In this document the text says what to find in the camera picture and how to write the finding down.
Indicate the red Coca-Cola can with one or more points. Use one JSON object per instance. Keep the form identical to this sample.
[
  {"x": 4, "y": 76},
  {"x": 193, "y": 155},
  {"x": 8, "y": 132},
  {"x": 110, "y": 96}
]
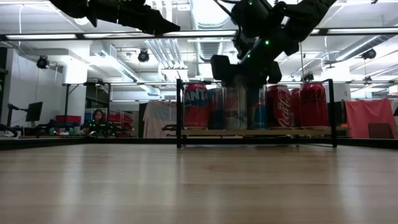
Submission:
[{"x": 278, "y": 105}]

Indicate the black computer monitor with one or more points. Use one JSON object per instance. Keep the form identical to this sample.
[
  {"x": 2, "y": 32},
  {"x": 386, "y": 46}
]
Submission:
[
  {"x": 33, "y": 111},
  {"x": 342, "y": 113}
]

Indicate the black high table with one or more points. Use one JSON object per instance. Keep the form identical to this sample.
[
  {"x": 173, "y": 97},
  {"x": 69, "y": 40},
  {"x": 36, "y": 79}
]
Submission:
[{"x": 66, "y": 99}]

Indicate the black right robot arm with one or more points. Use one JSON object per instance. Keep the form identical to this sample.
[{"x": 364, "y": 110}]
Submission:
[{"x": 311, "y": 15}]

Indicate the person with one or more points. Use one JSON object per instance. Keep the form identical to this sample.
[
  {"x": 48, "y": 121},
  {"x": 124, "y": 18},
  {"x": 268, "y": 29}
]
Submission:
[{"x": 99, "y": 118}]

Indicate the black ceiling camera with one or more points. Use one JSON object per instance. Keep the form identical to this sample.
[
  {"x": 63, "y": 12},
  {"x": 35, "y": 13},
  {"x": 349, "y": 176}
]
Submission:
[{"x": 308, "y": 77}]

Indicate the red fabric cover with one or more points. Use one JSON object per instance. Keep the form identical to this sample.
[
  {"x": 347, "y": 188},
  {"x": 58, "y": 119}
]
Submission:
[{"x": 367, "y": 112}]

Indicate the ceiling air vent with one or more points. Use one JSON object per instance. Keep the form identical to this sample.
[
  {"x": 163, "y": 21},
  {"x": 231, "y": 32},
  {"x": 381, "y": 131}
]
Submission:
[{"x": 210, "y": 51}]

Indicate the red storage bin rack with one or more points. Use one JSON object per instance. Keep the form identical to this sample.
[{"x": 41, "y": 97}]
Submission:
[{"x": 122, "y": 123}]

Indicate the black dome camera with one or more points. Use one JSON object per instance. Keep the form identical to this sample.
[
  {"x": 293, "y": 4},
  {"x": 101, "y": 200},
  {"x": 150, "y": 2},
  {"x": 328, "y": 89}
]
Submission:
[
  {"x": 42, "y": 62},
  {"x": 369, "y": 53},
  {"x": 143, "y": 56}
]

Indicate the black beam with light strips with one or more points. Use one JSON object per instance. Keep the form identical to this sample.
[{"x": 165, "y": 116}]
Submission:
[{"x": 79, "y": 35}]

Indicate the blue silver Red Bull can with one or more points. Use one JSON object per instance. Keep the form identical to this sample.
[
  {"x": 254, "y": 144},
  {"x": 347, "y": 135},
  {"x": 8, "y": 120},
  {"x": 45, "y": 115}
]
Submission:
[
  {"x": 216, "y": 109},
  {"x": 258, "y": 109}
]

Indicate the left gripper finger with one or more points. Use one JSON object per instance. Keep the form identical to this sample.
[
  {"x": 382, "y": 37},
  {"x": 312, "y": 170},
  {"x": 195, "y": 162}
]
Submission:
[{"x": 161, "y": 25}]

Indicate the wooden shelf with black frame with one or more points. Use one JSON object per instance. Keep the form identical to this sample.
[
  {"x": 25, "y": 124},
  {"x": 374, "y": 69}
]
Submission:
[{"x": 248, "y": 132}]

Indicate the white Celsius can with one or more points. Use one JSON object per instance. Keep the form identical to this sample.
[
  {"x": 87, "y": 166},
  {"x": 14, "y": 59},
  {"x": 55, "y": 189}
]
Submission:
[{"x": 235, "y": 107}]

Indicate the red Fanta strawberry can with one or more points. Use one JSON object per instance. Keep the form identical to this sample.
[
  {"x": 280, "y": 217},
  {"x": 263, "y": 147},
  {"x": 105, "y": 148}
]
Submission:
[{"x": 196, "y": 105}]

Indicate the black aluminium rig frame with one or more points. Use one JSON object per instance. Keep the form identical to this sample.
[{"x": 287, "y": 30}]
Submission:
[{"x": 46, "y": 143}]

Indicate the black office chair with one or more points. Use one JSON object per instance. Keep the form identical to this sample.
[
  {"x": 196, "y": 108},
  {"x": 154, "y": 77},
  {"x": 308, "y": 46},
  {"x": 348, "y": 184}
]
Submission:
[{"x": 381, "y": 130}]

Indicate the white fabric cover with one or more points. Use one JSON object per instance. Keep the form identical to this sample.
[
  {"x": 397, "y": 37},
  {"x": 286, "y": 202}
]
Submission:
[{"x": 158, "y": 118}]

